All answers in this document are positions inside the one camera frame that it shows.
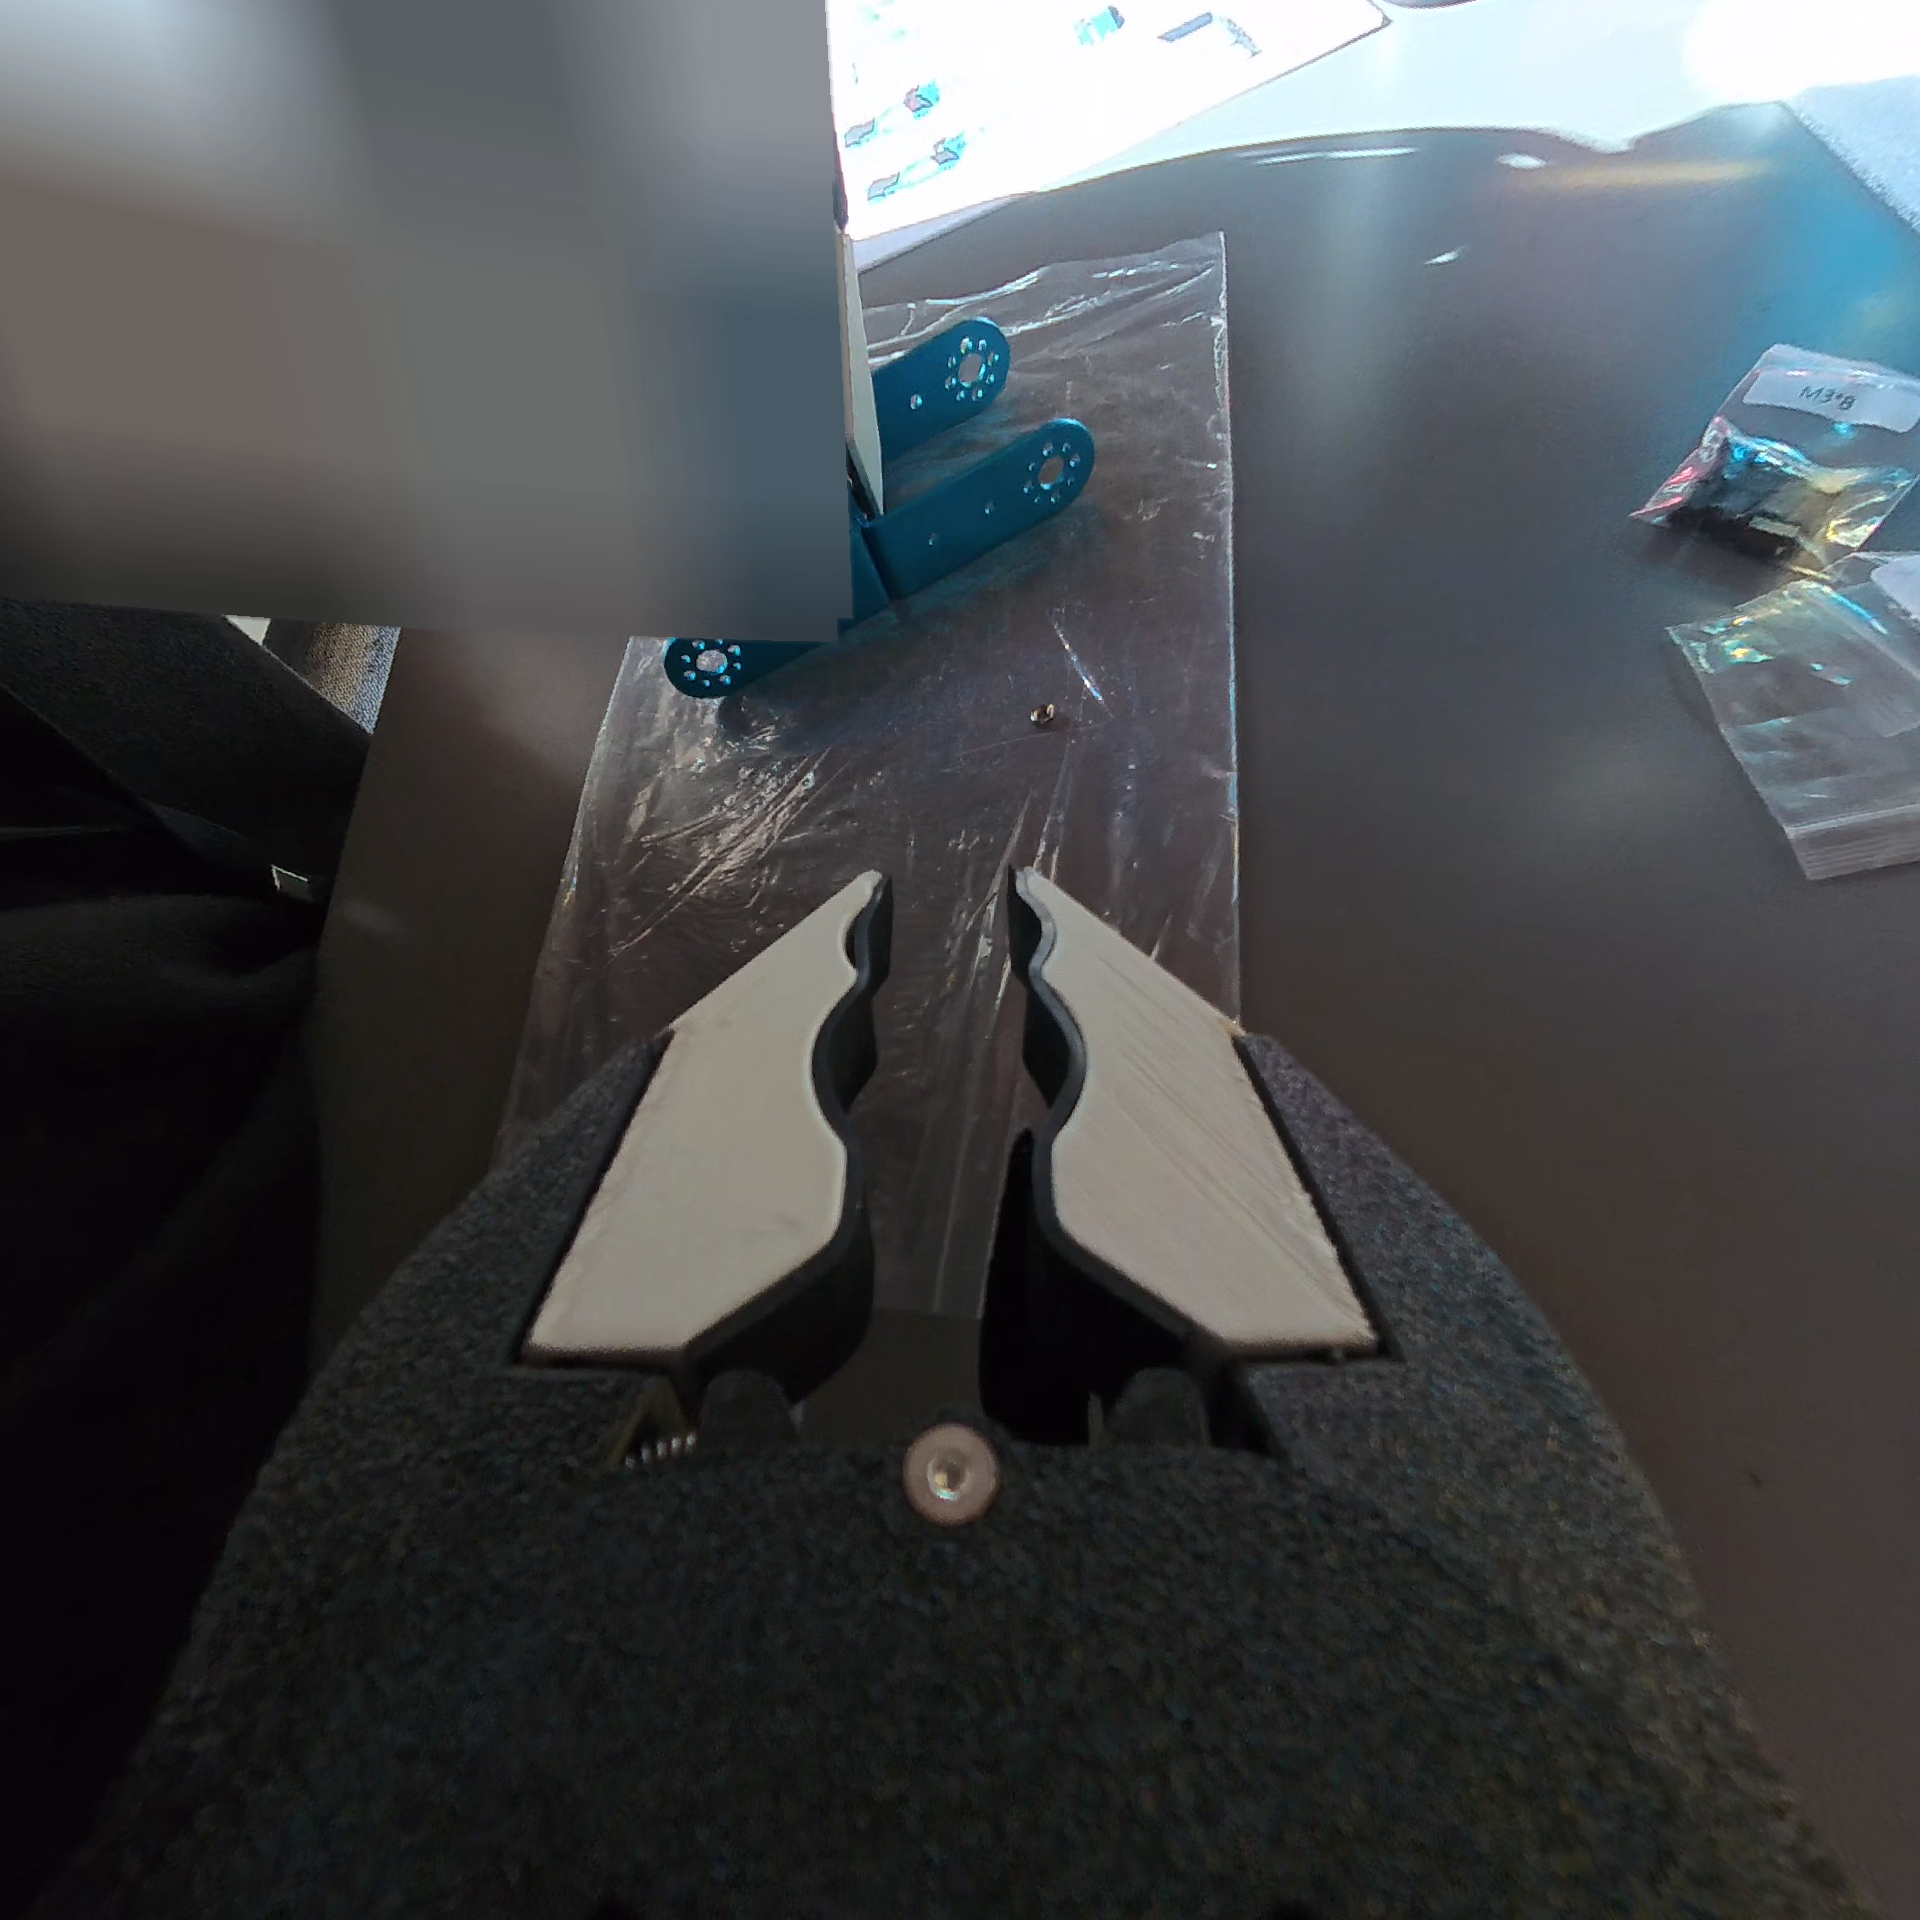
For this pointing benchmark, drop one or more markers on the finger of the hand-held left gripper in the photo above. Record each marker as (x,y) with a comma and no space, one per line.
(853,421)

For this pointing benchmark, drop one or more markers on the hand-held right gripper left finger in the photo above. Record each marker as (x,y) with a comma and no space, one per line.
(714,1186)

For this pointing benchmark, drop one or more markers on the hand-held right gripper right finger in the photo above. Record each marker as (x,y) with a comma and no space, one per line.
(1194,1186)

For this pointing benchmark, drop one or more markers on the blue metal bracket assembly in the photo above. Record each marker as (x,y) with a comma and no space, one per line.
(977,497)

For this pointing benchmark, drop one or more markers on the printed instruction manual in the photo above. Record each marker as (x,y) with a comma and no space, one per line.
(1050,90)

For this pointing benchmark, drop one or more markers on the clear plastic bag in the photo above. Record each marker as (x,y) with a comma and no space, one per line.
(901,811)

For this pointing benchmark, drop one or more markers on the person's black clothing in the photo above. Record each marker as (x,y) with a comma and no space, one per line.
(120,1051)

